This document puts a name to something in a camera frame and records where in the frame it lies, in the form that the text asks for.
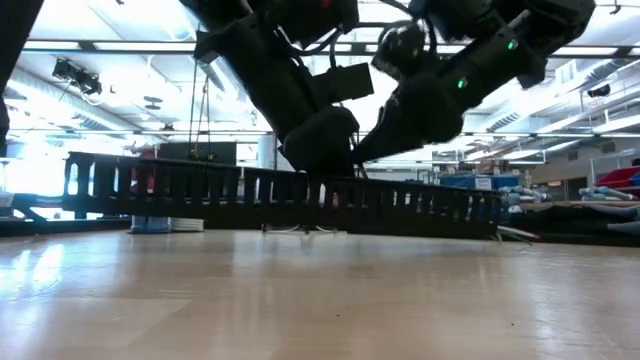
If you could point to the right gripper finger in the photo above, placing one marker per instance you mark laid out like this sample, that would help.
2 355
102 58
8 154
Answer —
385 140

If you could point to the black overhead light bar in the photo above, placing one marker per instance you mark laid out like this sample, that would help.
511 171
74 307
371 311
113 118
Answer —
150 46

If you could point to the blue storage bin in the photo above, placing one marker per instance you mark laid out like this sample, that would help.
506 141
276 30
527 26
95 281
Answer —
457 182

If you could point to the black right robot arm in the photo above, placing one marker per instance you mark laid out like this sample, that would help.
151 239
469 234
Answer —
500 55

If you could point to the rolled grey cloth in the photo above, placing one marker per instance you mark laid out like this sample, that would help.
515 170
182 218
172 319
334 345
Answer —
605 194
520 195

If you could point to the red storage bin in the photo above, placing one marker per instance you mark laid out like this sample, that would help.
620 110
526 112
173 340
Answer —
620 177

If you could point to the black rig camera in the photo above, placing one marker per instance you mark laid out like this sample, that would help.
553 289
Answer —
75 75
599 91

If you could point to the red bin shelf rack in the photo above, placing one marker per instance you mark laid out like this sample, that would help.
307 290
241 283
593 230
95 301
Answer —
145 172

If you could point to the black monitor panel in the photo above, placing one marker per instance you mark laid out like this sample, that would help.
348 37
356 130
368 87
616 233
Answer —
200 150

